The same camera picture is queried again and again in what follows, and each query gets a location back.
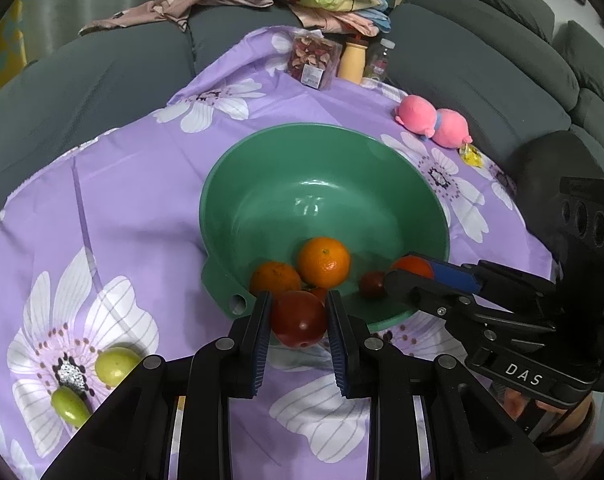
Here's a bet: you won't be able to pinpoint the red cherry tomato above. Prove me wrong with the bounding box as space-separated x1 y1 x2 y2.
390 255 434 280
270 290 327 349

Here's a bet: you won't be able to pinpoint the person right hand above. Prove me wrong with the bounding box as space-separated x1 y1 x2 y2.
490 383 590 436

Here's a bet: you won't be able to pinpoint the red tomato in bowl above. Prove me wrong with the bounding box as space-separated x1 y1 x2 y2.
358 271 387 302

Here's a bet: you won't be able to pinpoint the smaller orange tangerine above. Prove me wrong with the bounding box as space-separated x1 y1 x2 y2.
249 261 303 297

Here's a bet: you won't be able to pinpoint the large orange tangerine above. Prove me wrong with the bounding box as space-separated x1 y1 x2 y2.
296 237 352 289

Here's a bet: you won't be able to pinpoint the large green fruit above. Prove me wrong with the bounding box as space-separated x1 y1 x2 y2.
94 347 140 388

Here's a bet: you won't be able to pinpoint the yellow candy wrapper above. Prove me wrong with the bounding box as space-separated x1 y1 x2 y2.
458 144 484 168

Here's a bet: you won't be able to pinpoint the small green fruit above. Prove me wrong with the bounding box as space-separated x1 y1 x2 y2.
50 386 90 428

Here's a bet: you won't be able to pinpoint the pink plush toy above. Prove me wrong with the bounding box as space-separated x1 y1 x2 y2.
394 94 473 148

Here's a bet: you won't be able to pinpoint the green plastic bowl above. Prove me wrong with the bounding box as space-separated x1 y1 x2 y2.
199 124 449 332

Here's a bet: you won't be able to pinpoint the clear glass jar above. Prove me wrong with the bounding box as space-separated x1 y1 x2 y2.
364 38 395 81

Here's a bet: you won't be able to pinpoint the beige plastic bottle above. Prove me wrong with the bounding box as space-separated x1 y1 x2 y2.
338 35 368 84

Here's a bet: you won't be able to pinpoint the grey sofa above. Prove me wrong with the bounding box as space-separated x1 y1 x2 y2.
0 0 604 221

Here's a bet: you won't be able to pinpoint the dried fruit snack bag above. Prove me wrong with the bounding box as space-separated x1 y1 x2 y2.
287 32 342 90

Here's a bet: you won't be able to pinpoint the yellow patterned curtain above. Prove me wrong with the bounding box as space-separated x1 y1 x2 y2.
0 0 28 89

